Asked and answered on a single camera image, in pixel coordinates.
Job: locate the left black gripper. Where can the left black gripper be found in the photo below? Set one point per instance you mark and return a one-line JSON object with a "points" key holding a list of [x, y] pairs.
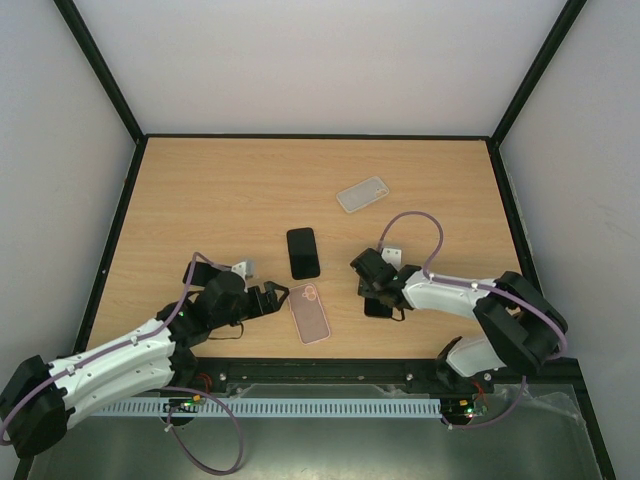
{"points": [[272, 306]]}

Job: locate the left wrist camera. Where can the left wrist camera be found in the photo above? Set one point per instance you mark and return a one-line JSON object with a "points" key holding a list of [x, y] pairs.
{"points": [[245, 269]]}

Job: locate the clear phone case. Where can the clear phone case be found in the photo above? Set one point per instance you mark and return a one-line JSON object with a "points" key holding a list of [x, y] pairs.
{"points": [[362, 194]]}

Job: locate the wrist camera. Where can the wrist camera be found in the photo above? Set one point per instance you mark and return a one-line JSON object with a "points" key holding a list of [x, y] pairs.
{"points": [[245, 269], [392, 256]]}

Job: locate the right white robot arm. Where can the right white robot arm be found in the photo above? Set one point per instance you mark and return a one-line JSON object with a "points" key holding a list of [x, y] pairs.
{"points": [[521, 330]]}

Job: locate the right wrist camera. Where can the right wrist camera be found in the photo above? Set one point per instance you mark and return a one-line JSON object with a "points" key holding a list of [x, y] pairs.
{"points": [[392, 256]]}

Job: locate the black front rail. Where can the black front rail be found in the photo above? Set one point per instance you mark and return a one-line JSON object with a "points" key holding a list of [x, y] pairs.
{"points": [[411, 376]]}

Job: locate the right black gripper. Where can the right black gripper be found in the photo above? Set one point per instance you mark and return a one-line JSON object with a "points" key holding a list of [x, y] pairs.
{"points": [[373, 288]]}

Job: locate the black enclosure frame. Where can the black enclosure frame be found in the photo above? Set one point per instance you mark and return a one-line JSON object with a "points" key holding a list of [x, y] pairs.
{"points": [[85, 41]]}

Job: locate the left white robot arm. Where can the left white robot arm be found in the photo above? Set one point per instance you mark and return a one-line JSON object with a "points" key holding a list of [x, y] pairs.
{"points": [[43, 400]]}

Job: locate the slotted cable duct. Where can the slotted cable duct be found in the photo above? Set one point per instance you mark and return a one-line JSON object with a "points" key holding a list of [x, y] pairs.
{"points": [[278, 408]]}

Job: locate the pink phone case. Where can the pink phone case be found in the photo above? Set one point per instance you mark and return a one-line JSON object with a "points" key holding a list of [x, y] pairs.
{"points": [[308, 314]]}

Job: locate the black phone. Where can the black phone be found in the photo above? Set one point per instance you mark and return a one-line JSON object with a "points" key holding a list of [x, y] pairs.
{"points": [[375, 309], [200, 274]]}

